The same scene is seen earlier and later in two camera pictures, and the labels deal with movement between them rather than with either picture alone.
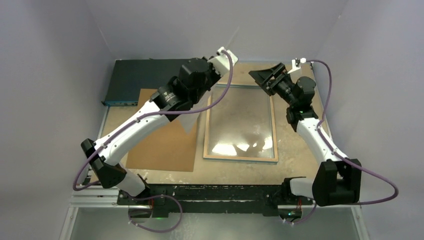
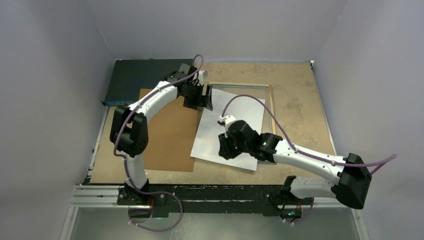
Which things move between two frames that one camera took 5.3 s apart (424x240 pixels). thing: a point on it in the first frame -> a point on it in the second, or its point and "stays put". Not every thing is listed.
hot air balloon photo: [188, 121] -> [246, 109]
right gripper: [264, 77] -> [226, 150]
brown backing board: [170, 148] stays put
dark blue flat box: [124, 78] stays put
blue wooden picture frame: [267, 160] -> [271, 96]
